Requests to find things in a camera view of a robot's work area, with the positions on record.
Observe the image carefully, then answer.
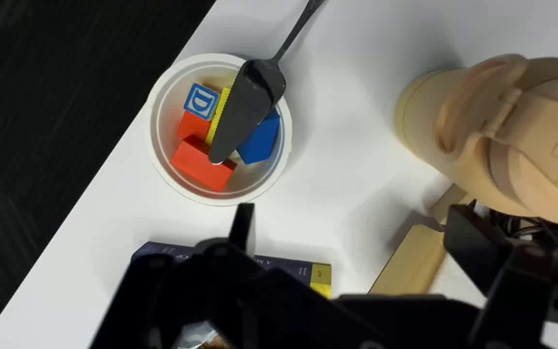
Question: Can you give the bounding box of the yellow block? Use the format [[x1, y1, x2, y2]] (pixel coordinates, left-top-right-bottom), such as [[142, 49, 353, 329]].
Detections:
[[205, 87, 232, 146]]

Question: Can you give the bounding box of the long red block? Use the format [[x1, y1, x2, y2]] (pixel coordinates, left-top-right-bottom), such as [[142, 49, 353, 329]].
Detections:
[[170, 135, 237, 193]]

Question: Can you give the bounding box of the blue letter block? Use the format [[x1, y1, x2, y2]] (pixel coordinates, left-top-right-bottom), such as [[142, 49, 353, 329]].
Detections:
[[184, 83, 220, 121]]

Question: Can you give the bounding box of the small red block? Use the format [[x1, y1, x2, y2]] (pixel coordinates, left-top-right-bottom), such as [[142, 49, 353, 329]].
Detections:
[[177, 111, 212, 142]]

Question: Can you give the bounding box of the tan wooden figure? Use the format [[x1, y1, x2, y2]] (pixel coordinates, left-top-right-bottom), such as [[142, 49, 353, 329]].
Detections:
[[395, 53, 558, 226]]

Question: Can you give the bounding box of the plain blue block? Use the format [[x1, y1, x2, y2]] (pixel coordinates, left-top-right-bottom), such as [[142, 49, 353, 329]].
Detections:
[[237, 109, 281, 165]]

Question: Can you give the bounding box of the black cake server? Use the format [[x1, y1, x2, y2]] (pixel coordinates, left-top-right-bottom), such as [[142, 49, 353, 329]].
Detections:
[[208, 0, 326, 164]]

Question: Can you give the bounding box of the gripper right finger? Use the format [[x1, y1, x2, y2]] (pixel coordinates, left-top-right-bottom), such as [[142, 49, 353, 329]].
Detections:
[[444, 205, 558, 349]]

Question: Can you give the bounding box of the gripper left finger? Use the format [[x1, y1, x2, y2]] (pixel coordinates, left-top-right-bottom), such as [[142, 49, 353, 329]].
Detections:
[[90, 204, 372, 349]]

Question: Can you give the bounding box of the white round bowl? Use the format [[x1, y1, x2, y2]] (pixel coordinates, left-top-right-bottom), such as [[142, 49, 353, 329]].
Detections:
[[144, 53, 293, 206]]

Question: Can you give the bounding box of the light wooden box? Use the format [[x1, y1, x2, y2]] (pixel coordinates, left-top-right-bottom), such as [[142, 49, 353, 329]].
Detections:
[[369, 184, 476, 296]]

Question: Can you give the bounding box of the dark blue book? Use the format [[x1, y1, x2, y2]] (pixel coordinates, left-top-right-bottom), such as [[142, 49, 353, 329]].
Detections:
[[131, 241, 332, 299]]

